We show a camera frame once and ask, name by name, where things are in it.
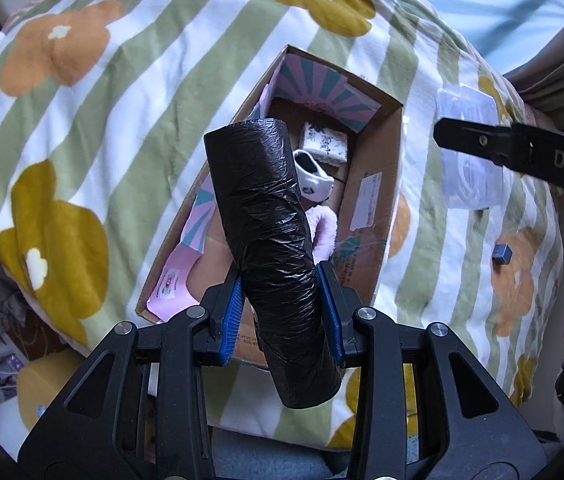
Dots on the small blue box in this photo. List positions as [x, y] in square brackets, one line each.
[502, 253]

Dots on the white toy shoe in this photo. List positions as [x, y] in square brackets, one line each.
[314, 180]

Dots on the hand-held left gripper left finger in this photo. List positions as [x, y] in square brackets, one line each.
[232, 320]

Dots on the brown curtain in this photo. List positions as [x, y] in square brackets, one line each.
[552, 80]

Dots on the printed tissue pack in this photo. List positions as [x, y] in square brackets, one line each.
[324, 142]

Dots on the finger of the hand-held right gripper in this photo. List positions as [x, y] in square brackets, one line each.
[472, 137]

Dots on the black trash bag roll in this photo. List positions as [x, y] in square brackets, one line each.
[272, 240]

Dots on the light blue sheer curtain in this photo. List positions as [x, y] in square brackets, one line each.
[472, 5]

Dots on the striped floral blanket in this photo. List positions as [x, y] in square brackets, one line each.
[161, 85]

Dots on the clear plastic box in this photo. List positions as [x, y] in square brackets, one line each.
[469, 185]

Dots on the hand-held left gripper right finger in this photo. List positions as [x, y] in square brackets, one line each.
[331, 320]

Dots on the pink fuzzy sock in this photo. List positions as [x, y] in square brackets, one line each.
[323, 235]

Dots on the cardboard box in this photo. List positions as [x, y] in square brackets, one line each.
[372, 200]

